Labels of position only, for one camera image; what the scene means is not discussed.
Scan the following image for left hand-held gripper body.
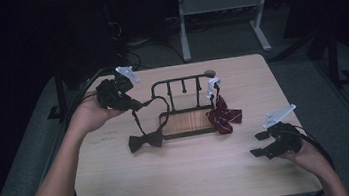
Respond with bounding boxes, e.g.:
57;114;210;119
92;63;145;116

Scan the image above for grey power strip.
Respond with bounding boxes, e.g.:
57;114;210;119
126;36;154;49

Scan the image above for black metal stand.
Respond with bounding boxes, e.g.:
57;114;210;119
322;26;349;89
40;66;72;124

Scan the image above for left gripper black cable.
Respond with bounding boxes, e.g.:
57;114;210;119
57;65;132;196

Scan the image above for tangled floor cables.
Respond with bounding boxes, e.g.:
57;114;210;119
102;0;187;76

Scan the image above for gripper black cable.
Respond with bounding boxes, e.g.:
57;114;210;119
57;65;132;196
293;120;340;196

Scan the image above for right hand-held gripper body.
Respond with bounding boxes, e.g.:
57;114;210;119
259;102;305;161

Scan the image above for black bow tie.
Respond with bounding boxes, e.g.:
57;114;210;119
122;93;176;155

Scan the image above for person's left hand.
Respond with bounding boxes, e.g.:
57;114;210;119
67;89;128;138

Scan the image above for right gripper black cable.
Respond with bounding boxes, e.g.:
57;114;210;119
293;120;340;196

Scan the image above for black hook rack wooden tray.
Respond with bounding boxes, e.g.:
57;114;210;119
148;69;225;143

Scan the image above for person's right hand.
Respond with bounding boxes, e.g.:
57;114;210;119
277;138;327;176

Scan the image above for red striped bow tie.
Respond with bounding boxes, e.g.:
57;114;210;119
201;73;246;137

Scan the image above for white metal desk frame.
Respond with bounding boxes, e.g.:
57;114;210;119
175;0;280;64

